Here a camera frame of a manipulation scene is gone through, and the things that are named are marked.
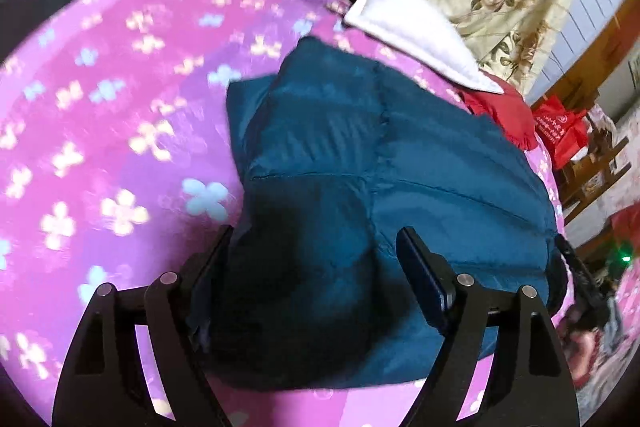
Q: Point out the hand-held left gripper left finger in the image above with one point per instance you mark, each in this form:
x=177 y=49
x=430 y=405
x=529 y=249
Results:
x=200 y=277

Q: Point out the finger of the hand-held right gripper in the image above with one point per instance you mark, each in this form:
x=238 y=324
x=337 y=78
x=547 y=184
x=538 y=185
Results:
x=575 y=264

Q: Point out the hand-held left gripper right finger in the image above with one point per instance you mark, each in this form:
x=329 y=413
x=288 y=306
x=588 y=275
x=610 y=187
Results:
x=425 y=277

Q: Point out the teal puffer jacket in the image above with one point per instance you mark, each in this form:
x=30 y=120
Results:
x=350 y=157

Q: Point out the wooden chair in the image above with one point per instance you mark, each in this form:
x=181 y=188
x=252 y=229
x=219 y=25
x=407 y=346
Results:
x=600 y=167

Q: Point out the red shopping bag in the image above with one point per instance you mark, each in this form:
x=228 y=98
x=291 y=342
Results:
x=557 y=132

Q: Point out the red garment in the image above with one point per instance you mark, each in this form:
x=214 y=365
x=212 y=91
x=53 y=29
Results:
x=505 y=112

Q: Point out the pink floral bed sheet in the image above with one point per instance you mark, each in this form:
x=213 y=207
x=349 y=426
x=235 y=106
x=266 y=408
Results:
x=125 y=107

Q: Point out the white folded cloth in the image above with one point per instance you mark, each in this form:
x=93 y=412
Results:
x=415 y=32

